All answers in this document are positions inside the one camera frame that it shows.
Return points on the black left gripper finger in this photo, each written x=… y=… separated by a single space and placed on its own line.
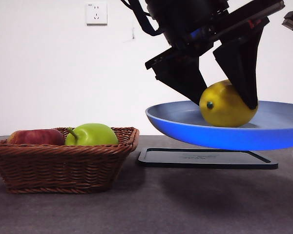
x=183 y=75
x=241 y=63

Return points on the yellow lemon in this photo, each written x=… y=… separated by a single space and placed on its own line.
x=222 y=109

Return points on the blue plate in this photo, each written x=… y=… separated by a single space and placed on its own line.
x=210 y=139

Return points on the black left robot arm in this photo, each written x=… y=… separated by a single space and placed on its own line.
x=185 y=14

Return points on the brown wicker basket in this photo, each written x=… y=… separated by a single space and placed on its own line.
x=58 y=165

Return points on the black flat tray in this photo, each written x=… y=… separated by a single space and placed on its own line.
x=197 y=159

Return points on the green apple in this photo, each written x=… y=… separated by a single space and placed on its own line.
x=95 y=135

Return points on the red apple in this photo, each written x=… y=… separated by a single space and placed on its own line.
x=36 y=137

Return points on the white wall socket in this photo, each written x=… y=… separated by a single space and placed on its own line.
x=96 y=13

